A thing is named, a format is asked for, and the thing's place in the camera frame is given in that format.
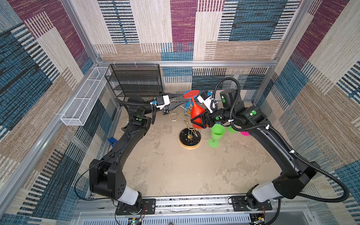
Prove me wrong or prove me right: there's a pink wine glass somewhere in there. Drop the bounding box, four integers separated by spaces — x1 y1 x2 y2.
241 131 250 137

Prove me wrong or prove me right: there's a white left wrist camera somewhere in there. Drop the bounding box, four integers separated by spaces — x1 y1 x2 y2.
150 95 170 110

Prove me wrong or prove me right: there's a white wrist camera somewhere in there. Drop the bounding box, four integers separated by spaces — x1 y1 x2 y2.
150 95 170 110
197 91 218 113

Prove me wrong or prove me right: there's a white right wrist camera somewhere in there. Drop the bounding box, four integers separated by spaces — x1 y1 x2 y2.
197 91 218 113

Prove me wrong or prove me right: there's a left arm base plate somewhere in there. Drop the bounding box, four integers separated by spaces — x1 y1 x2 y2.
115 198 156 216

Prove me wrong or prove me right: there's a green wine glass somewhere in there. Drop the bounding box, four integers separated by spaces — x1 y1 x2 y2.
227 126 237 134
208 124 226 148

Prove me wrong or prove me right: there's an aluminium front rail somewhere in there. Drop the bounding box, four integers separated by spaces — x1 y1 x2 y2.
70 194 321 225

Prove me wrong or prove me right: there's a blue stapler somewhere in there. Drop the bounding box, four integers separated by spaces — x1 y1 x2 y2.
108 137 118 147

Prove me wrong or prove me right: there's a white wire mesh basket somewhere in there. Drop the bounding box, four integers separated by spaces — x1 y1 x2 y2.
61 67 107 126

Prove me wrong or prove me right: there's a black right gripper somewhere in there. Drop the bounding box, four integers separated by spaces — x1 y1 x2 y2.
190 106 233 129

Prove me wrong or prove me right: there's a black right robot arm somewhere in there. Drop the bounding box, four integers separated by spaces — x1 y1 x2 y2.
191 77 350 211

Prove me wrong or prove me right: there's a black mesh shelf rack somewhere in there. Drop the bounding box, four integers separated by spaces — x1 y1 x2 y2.
105 64 163 99

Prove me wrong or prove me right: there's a blue wine glass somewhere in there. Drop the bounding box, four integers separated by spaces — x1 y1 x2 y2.
184 98 192 113

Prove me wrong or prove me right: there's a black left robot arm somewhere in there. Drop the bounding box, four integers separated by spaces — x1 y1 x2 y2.
87 92 183 211

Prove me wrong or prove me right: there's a red wine glass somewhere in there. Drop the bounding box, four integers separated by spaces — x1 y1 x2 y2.
183 90 205 120

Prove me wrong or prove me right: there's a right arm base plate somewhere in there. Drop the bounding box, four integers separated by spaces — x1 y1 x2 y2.
228 195 273 212

